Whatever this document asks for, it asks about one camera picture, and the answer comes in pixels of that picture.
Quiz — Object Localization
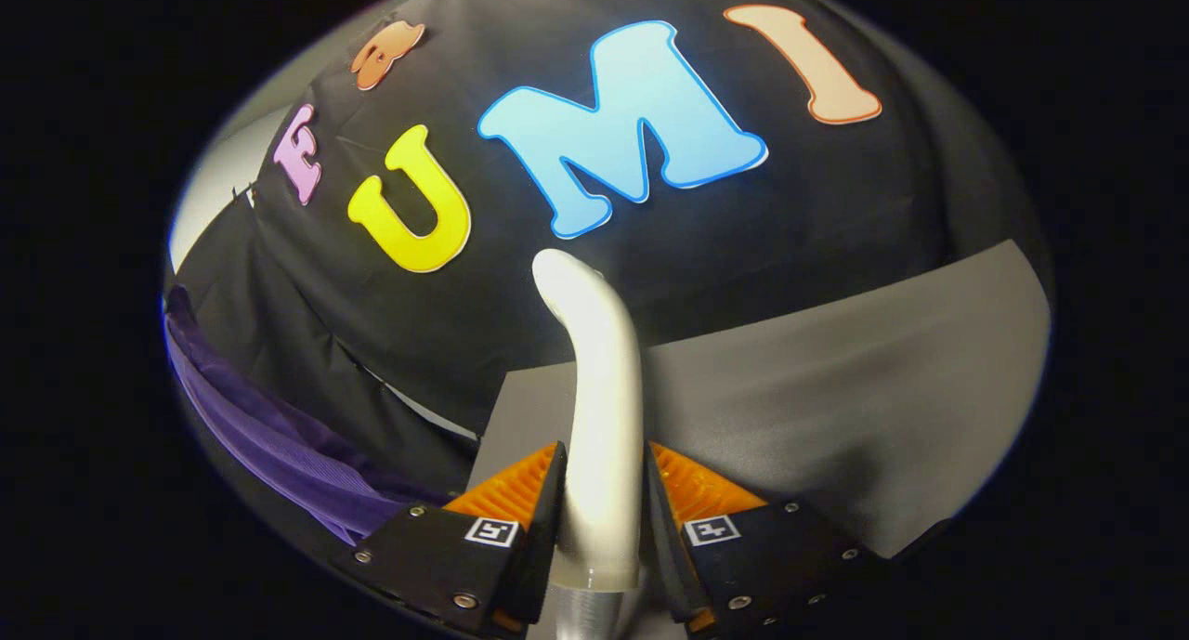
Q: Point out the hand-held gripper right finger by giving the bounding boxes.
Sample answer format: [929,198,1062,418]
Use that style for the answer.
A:
[647,442,879,636]

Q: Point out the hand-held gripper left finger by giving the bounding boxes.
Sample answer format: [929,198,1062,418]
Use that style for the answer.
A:
[351,440,568,636]

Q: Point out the purple corduroy jacket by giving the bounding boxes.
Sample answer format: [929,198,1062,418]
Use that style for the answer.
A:
[163,285,458,548]

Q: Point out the white garment steamer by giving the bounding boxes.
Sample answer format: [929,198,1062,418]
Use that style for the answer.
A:
[531,248,653,640]

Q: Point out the grey cabinet with dark top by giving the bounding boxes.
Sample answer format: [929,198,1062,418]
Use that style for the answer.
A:
[464,239,1055,561]

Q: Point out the black backdrop cloth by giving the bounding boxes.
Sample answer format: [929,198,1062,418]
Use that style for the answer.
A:
[170,0,1027,492]

